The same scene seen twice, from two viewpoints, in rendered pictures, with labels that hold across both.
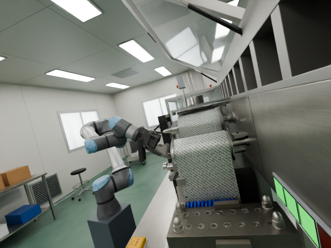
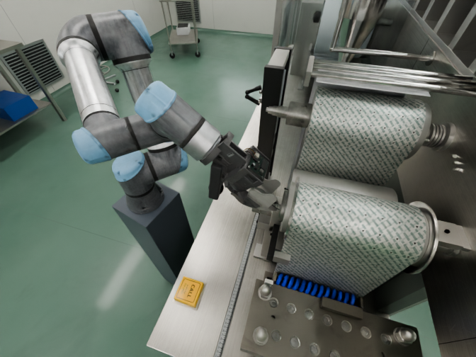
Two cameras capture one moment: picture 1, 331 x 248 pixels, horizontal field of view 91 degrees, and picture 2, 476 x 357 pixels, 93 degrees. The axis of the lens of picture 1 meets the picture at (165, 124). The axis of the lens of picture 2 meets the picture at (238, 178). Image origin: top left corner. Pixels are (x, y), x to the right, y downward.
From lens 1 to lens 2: 54 cm
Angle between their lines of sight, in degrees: 45
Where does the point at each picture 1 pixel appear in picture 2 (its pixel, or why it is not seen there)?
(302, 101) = not seen: outside the picture
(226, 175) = (367, 278)
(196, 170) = (317, 257)
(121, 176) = (166, 161)
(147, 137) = (236, 173)
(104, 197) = (137, 190)
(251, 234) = not seen: outside the picture
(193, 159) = (324, 248)
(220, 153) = (385, 261)
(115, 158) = not seen: hidden behind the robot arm
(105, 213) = (139, 207)
